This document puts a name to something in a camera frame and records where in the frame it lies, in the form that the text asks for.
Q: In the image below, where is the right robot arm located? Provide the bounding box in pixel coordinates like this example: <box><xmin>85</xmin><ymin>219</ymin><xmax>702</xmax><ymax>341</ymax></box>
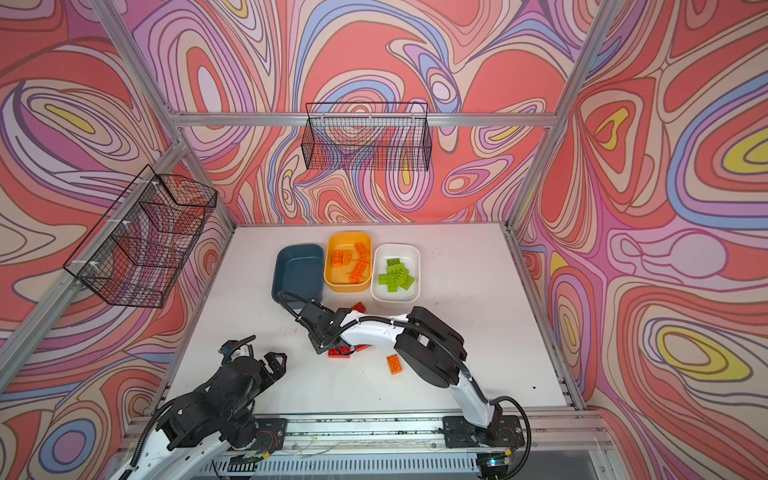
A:
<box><xmin>288</xmin><ymin>301</ymin><xmax>530</xmax><ymax>451</ymax></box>

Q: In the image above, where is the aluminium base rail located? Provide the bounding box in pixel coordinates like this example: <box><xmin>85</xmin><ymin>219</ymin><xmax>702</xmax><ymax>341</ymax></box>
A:
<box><xmin>113</xmin><ymin>410</ymin><xmax>619</xmax><ymax>478</ymax></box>

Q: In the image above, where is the black wire basket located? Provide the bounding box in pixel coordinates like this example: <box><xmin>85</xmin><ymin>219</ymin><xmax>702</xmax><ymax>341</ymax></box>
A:
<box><xmin>63</xmin><ymin>166</ymin><xmax>218</xmax><ymax>309</ymax></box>
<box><xmin>301</xmin><ymin>101</ymin><xmax>433</xmax><ymax>171</ymax></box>

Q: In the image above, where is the orange lego chassis plate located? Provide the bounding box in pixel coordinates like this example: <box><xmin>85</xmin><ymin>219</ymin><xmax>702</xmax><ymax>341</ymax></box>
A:
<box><xmin>348</xmin><ymin>258</ymin><xmax>369</xmax><ymax>284</ymax></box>

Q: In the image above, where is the black wire basket back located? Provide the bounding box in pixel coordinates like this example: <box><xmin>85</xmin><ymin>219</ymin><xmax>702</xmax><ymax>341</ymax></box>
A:
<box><xmin>301</xmin><ymin>101</ymin><xmax>433</xmax><ymax>171</ymax></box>

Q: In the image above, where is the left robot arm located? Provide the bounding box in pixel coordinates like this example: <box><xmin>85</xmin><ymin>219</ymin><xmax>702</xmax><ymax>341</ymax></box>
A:
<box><xmin>112</xmin><ymin>335</ymin><xmax>287</xmax><ymax>479</ymax></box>

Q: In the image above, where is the long green lego brick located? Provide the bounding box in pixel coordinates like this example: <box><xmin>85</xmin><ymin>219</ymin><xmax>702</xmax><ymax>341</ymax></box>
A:
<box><xmin>377</xmin><ymin>274</ymin><xmax>396</xmax><ymax>285</ymax></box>

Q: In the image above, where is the green lego brick top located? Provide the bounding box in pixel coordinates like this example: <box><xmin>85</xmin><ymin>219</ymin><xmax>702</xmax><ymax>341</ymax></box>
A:
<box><xmin>386</xmin><ymin>264</ymin><xmax>407</xmax><ymax>275</ymax></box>

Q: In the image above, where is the red lego brick bottom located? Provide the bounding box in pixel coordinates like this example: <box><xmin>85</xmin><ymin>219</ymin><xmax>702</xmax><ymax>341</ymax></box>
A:
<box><xmin>328</xmin><ymin>346</ymin><xmax>355</xmax><ymax>358</ymax></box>

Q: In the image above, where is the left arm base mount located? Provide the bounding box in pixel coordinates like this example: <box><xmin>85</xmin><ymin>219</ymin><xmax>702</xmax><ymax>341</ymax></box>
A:
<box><xmin>219</xmin><ymin>418</ymin><xmax>288</xmax><ymax>454</ymax></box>

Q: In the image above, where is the white plastic bin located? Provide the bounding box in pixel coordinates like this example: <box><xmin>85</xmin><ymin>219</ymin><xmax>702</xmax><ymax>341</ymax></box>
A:
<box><xmin>370</xmin><ymin>243</ymin><xmax>421</xmax><ymax>308</ymax></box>

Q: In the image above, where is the dark teal plastic bin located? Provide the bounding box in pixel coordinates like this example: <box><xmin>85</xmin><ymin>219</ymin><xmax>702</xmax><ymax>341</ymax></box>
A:
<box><xmin>271</xmin><ymin>244</ymin><xmax>325</xmax><ymax>303</ymax></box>

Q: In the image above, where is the black wire basket left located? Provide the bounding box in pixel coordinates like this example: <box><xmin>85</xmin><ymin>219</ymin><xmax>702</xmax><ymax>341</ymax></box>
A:
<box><xmin>63</xmin><ymin>166</ymin><xmax>218</xmax><ymax>309</ymax></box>

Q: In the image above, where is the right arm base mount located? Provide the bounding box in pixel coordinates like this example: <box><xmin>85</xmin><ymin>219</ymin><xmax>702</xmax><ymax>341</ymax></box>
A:
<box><xmin>441</xmin><ymin>415</ymin><xmax>526</xmax><ymax>450</ymax></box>

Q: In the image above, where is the yellow plastic bin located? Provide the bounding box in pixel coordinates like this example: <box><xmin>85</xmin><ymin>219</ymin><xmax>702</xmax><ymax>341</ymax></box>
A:
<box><xmin>324</xmin><ymin>231</ymin><xmax>373</xmax><ymax>293</ymax></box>

